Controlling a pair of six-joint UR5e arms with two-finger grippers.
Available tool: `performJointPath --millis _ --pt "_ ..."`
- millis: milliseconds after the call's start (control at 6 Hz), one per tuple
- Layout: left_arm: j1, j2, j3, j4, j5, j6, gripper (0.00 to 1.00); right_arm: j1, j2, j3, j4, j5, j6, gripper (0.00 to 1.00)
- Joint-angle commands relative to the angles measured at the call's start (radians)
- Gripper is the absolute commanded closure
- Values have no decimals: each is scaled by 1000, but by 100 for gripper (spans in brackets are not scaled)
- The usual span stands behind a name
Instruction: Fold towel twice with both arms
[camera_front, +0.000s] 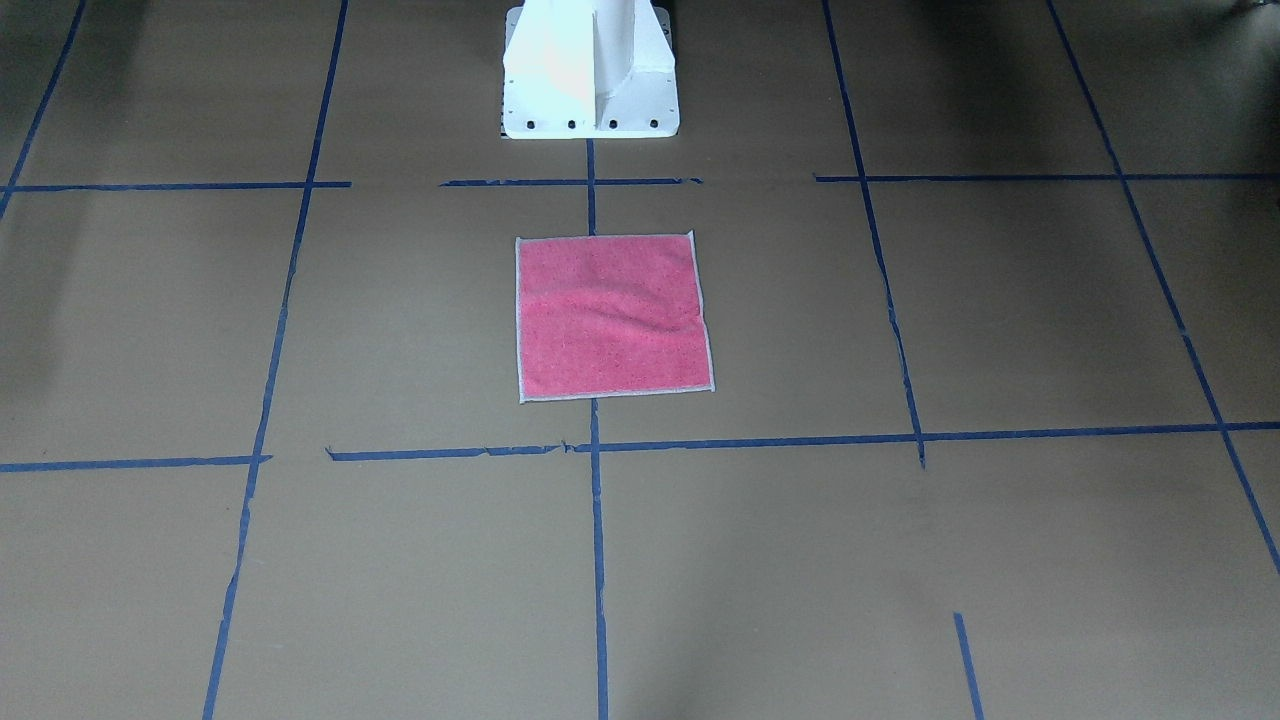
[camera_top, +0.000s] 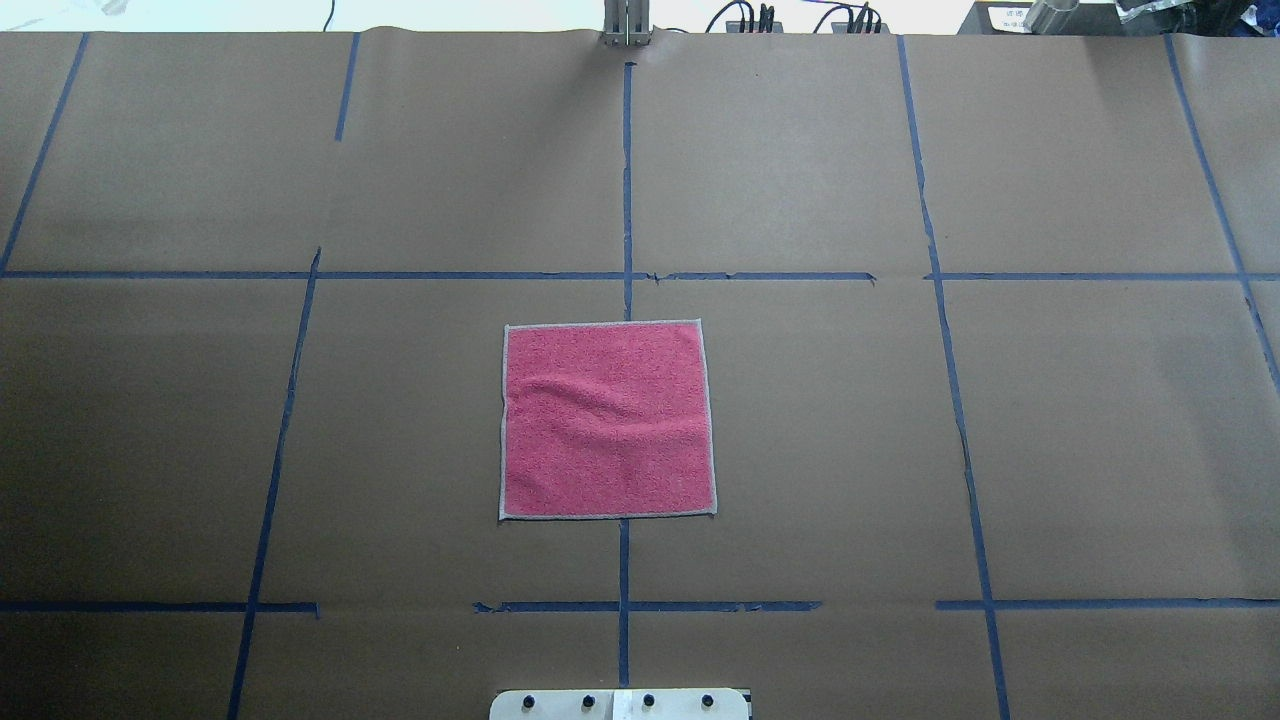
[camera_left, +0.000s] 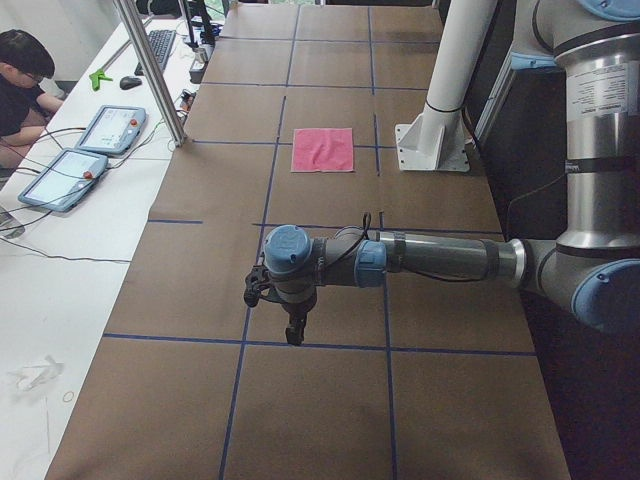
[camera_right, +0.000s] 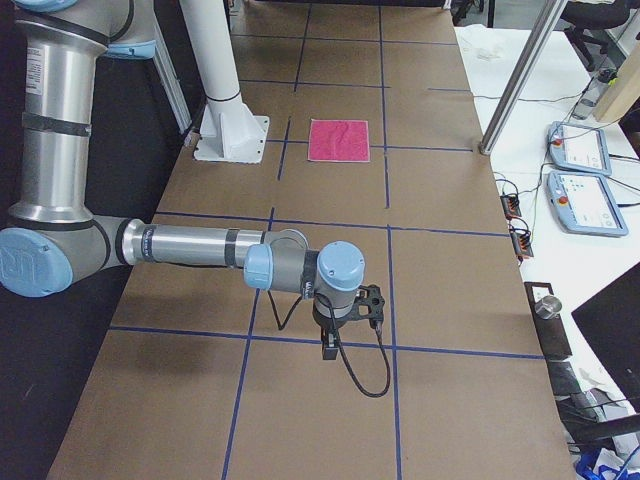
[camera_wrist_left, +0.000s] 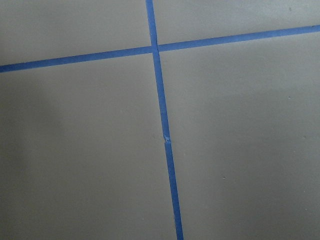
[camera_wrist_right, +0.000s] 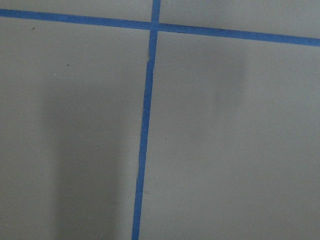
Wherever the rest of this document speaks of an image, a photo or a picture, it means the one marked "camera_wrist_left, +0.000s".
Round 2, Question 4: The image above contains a long vertical blue tape strip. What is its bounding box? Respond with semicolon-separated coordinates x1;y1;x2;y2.
145;0;184;240

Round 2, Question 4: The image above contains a horizontal blue tape strip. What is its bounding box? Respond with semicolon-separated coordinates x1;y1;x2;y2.
0;25;320;73

